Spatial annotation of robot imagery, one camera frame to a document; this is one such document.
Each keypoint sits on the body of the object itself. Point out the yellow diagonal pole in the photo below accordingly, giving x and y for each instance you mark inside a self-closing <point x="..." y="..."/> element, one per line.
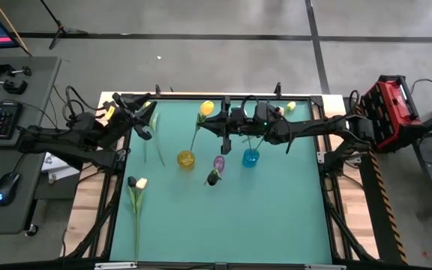
<point x="10" y="26"/>

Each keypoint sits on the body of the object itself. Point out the red black equipment case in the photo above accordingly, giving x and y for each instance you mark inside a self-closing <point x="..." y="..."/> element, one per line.
<point x="388" y="105"/>

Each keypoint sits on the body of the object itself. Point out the black computer mouse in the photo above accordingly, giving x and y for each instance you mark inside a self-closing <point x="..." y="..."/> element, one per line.
<point x="8" y="187"/>

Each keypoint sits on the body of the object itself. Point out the blue glass vase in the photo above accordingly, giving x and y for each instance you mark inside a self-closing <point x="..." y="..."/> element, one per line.
<point x="250" y="158"/>

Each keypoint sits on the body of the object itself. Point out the white artificial tulip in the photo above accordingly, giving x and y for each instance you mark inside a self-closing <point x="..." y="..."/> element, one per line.
<point x="141" y="183"/>

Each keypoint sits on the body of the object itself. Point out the grey keyboard desk top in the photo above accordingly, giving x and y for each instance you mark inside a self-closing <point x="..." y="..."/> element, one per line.
<point x="32" y="105"/>

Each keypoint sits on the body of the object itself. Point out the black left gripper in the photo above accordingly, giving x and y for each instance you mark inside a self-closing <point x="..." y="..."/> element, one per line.
<point x="120" y="122"/>

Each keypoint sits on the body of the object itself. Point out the yellow tape tag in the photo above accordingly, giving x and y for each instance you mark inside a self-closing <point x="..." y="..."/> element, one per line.
<point x="109" y="112"/>

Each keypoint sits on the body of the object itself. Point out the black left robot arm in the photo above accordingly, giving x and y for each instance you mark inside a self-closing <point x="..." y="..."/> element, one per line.
<point x="51" y="139"/>

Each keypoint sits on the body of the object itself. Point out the black caster wheel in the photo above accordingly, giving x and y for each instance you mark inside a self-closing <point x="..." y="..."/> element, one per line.
<point x="32" y="230"/>

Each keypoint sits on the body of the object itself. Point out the peach artificial tulip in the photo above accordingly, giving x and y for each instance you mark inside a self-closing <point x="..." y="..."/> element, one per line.
<point x="279" y="110"/>

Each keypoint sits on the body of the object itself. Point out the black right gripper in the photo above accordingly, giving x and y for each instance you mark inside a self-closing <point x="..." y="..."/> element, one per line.
<point x="242" y="123"/>

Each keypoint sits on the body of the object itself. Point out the teal table mat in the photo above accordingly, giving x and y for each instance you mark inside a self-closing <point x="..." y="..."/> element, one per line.
<point x="219" y="217"/>

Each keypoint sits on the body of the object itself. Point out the yellow glass vase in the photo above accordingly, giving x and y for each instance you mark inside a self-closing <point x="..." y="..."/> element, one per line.
<point x="186" y="158"/>

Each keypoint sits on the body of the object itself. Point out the black c-clamp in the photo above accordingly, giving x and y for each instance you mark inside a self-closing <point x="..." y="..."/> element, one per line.
<point x="2" y="69"/>
<point x="13" y="88"/>

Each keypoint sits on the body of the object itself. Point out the black frame clip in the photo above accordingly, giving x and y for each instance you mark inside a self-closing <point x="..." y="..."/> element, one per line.
<point x="158" y="90"/>
<point x="278" y="89"/>

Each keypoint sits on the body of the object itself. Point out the white papers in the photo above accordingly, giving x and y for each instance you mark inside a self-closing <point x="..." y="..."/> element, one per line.
<point x="62" y="173"/>

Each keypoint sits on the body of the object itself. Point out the black tripod stand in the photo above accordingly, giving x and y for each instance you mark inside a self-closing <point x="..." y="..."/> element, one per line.
<point x="61" y="29"/>

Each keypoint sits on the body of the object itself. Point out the silver frame bracket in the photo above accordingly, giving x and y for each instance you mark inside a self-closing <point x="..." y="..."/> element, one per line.
<point x="114" y="266"/>
<point x="324" y="267"/>

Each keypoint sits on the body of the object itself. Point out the black metal table frame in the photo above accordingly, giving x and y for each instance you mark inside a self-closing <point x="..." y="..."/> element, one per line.
<point x="108" y="240"/>

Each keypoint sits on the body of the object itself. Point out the black yellow hazard strip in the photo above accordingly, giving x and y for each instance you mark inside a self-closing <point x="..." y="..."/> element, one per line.
<point x="390" y="217"/>

